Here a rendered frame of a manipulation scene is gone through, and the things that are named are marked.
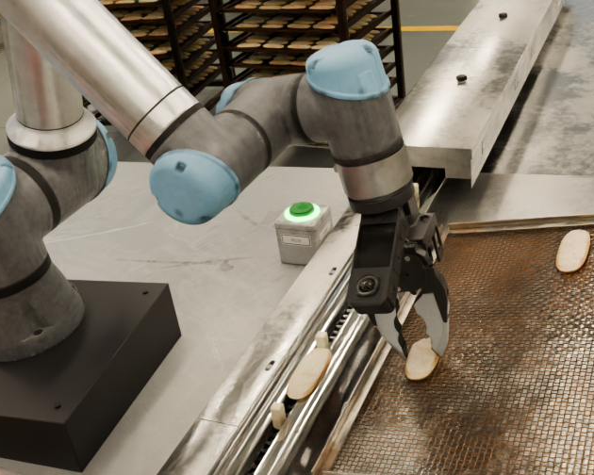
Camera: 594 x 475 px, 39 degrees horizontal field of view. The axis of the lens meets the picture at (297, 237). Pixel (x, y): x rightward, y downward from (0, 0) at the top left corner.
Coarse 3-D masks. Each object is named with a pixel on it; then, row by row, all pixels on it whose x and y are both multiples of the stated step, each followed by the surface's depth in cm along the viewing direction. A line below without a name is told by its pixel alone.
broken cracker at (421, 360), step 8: (416, 344) 99; (424, 344) 98; (416, 352) 97; (424, 352) 96; (432, 352) 96; (408, 360) 96; (416, 360) 96; (424, 360) 95; (432, 360) 95; (408, 368) 95; (416, 368) 95; (424, 368) 94; (432, 368) 95; (408, 376) 95; (416, 376) 94; (424, 376) 94
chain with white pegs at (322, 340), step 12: (432, 168) 152; (420, 192) 145; (348, 312) 118; (336, 324) 115; (324, 336) 108; (324, 348) 109; (276, 408) 97; (288, 408) 102; (276, 420) 98; (276, 432) 99; (264, 444) 97; (252, 468) 94
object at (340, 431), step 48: (432, 240) 119; (480, 240) 118; (480, 288) 107; (576, 288) 101; (480, 336) 98; (576, 336) 93; (384, 384) 95; (336, 432) 89; (432, 432) 86; (480, 432) 84; (528, 432) 82
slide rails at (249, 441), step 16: (416, 176) 148; (432, 176) 147; (336, 304) 117; (320, 320) 115; (352, 320) 114; (336, 336) 111; (304, 352) 109; (336, 352) 108; (288, 368) 107; (272, 400) 102; (304, 400) 101; (256, 416) 100; (256, 432) 97; (288, 432) 97; (240, 448) 96; (272, 448) 95; (224, 464) 94; (240, 464) 93; (272, 464) 93
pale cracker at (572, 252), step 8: (576, 232) 110; (584, 232) 110; (568, 240) 108; (576, 240) 108; (584, 240) 108; (560, 248) 108; (568, 248) 107; (576, 248) 106; (584, 248) 106; (560, 256) 106; (568, 256) 105; (576, 256) 105; (584, 256) 105; (560, 264) 105; (568, 264) 104; (576, 264) 104
